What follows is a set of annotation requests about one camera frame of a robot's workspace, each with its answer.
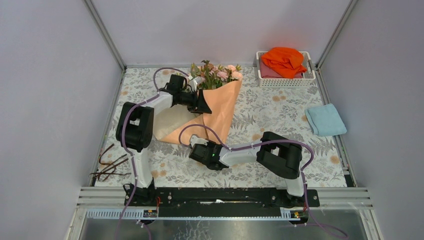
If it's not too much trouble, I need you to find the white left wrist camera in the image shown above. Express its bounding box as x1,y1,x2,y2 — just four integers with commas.
187,76,205,92

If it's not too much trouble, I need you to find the pink folded cloth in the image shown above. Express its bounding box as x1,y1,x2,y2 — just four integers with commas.
259,60,283,79

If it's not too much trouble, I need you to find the pink fake flower bunch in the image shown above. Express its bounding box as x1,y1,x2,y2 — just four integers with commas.
190,60,229,90

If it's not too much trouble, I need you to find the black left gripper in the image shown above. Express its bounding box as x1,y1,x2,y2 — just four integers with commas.
176,88,211,114

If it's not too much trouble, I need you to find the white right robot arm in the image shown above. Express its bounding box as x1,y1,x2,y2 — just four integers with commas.
189,131,307,206

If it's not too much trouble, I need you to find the white perforated plastic basket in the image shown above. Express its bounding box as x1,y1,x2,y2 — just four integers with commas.
255,51,316,88

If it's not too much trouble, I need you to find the pink fake flower stem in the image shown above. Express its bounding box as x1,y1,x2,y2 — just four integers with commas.
225,64,243,82

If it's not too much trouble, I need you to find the orange folded cloth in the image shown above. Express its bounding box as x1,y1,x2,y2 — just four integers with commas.
260,47,307,79

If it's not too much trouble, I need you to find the floral patterned table mat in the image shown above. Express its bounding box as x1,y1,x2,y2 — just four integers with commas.
95,67,347,188

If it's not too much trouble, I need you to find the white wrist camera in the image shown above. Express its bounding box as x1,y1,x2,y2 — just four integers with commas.
187,76,205,92
189,134,209,148

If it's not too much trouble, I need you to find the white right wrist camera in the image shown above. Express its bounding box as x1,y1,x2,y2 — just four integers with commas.
189,134,209,148

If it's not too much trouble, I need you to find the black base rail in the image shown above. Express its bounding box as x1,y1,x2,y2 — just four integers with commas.
123,183,320,218

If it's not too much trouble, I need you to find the light blue towel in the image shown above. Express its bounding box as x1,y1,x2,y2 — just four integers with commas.
305,103,347,137

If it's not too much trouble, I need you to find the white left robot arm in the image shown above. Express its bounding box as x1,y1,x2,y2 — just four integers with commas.
115,74,212,206

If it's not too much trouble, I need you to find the brown kraft wrapping paper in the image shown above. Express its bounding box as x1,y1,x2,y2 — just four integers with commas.
153,80,242,144

